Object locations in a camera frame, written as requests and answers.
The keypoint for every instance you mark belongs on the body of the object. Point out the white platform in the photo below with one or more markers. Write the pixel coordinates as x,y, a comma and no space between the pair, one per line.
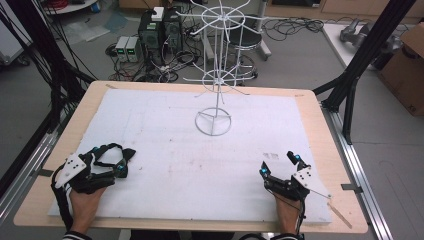
343,46

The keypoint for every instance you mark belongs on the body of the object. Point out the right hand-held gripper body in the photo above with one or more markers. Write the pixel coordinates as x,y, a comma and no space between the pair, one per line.
288,186

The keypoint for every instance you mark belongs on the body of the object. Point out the black metal frame post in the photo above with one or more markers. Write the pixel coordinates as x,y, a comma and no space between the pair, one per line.
361,61

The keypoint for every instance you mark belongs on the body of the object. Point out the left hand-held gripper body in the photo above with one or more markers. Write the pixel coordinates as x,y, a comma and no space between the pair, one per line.
75,170

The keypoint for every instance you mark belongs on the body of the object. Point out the white foam mat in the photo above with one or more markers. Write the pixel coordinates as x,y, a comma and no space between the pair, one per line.
186,166

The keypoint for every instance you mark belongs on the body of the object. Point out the grey power supply unit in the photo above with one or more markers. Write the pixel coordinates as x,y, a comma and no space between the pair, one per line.
134,49
121,48

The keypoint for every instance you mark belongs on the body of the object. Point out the person's right hand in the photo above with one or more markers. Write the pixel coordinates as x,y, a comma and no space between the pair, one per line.
286,213

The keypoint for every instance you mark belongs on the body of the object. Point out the aluminium rail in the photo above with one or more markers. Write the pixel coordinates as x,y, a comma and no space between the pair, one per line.
355,166
30,160

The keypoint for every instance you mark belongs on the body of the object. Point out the person's left hand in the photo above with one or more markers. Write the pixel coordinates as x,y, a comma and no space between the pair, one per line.
84,206

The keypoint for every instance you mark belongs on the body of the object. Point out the white power adapter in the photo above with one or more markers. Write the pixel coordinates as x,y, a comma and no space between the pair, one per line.
157,13

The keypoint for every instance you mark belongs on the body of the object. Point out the wooden stick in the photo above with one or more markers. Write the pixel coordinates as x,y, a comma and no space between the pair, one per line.
340,215

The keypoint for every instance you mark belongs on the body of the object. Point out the black computer tower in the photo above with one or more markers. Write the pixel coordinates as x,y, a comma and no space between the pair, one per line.
150,33
172,31

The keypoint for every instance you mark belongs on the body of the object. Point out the striped sleeve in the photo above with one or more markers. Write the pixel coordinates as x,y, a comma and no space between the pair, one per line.
76,236

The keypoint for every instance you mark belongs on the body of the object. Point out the white metal stand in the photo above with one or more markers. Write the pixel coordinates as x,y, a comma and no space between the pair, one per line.
264,30

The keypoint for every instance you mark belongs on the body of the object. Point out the black round stool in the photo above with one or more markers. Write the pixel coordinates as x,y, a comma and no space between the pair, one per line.
246,38

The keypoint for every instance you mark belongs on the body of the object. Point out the cardboard box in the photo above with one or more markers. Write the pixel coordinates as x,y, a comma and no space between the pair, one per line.
405,71

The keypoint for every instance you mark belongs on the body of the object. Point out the wooden table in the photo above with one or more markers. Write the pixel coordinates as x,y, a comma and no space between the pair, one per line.
310,113

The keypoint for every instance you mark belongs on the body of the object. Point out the black tape strip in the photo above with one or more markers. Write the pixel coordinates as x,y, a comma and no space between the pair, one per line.
45,172
351,188

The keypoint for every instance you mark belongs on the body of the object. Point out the round white table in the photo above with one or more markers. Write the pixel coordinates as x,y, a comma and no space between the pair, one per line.
68,6

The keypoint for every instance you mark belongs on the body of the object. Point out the person's dark clothing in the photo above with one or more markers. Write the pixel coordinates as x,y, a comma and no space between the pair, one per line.
180,236

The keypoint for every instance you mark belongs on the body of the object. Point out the dark sleeve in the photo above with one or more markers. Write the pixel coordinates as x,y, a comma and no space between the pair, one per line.
287,237

